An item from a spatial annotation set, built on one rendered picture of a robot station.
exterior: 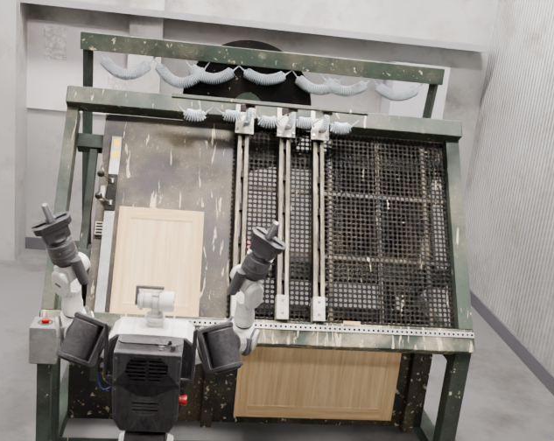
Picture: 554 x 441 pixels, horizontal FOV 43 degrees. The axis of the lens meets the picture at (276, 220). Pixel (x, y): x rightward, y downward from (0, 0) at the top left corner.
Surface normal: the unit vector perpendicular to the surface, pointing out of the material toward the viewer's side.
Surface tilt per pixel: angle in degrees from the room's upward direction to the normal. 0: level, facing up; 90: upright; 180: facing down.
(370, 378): 90
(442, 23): 90
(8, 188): 90
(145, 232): 56
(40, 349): 90
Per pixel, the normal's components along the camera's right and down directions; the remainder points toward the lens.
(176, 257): 0.16, -0.32
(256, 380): 0.12, 0.26
